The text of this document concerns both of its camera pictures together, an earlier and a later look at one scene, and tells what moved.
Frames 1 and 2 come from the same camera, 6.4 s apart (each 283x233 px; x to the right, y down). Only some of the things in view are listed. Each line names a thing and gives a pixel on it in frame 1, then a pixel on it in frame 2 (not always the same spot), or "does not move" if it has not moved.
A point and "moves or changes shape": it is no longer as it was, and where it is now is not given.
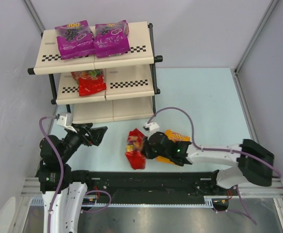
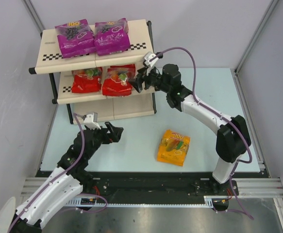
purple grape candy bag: (111, 39) does not move
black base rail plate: (156, 187) does not move
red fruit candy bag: (134, 149) to (115, 82)
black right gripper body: (148, 148) to (143, 79)
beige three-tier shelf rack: (129, 77) does not move
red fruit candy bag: (90, 82) moves or changes shape
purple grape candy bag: (75, 40) does not move
